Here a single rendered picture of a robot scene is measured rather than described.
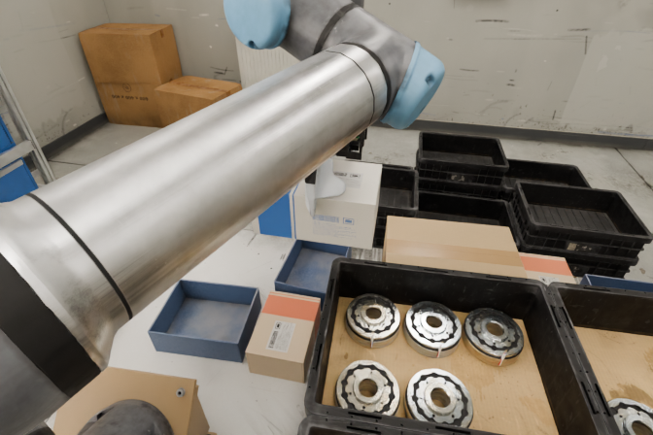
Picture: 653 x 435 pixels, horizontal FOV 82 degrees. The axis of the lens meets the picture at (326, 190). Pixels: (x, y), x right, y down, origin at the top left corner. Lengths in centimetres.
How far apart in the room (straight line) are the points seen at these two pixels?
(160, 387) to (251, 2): 56
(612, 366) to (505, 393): 21
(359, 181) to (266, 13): 32
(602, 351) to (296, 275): 67
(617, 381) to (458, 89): 277
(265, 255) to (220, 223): 90
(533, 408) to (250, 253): 75
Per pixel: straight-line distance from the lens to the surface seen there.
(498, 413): 75
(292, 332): 84
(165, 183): 19
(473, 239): 97
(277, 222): 62
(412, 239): 92
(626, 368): 90
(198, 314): 100
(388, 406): 68
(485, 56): 333
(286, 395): 86
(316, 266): 105
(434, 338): 75
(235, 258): 111
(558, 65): 347
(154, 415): 70
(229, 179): 20
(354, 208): 56
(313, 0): 39
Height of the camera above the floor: 147
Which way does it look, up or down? 35 degrees down
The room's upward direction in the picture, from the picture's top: straight up
